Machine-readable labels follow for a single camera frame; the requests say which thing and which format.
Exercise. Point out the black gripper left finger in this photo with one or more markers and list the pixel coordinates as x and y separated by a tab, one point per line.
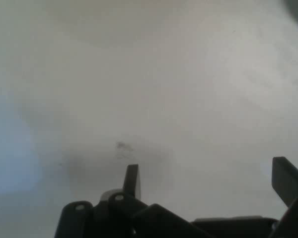
119	215

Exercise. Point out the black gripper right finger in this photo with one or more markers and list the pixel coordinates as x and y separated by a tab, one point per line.
285	178

